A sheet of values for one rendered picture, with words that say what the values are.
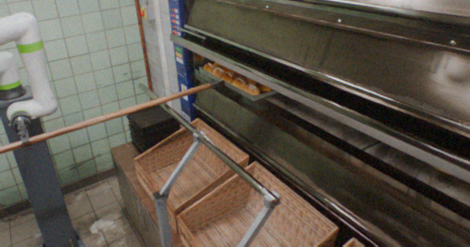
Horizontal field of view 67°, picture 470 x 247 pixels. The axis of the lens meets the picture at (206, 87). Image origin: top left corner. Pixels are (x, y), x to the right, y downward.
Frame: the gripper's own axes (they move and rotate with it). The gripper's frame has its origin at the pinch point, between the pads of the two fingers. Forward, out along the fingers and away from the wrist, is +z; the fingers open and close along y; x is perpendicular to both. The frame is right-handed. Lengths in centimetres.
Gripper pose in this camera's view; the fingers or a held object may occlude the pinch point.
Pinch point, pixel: (26, 142)
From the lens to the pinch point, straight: 171.9
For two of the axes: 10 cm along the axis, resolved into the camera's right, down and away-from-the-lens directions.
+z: 5.1, 3.0, -8.0
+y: 0.8, 9.1, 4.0
